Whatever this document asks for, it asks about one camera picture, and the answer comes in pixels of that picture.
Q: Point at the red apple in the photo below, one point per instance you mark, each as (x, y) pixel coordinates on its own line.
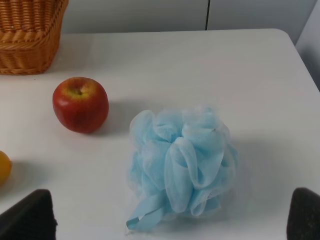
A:
(80, 104)

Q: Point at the orange wicker basket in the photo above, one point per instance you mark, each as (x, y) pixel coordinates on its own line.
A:
(30, 32)

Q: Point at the light blue bath loofah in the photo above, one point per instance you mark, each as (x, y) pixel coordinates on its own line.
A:
(183, 165)

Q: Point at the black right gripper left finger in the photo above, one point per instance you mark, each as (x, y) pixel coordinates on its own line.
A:
(32, 218)

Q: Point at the yellow orange mango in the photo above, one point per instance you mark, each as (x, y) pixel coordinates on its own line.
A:
(5, 167)

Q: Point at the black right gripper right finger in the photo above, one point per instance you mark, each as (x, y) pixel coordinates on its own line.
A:
(304, 215)

